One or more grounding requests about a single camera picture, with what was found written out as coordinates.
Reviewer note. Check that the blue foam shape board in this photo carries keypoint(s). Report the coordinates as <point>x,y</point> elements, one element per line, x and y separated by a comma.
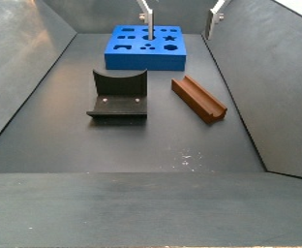
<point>131,51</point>

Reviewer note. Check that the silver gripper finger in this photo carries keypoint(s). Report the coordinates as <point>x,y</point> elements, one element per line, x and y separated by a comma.
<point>147,16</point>
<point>213,18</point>

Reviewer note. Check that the black curved fixture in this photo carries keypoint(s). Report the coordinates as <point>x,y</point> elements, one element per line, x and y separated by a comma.
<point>121,95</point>

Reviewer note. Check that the brown arch block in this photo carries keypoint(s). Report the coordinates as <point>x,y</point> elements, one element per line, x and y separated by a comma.
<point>205,105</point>

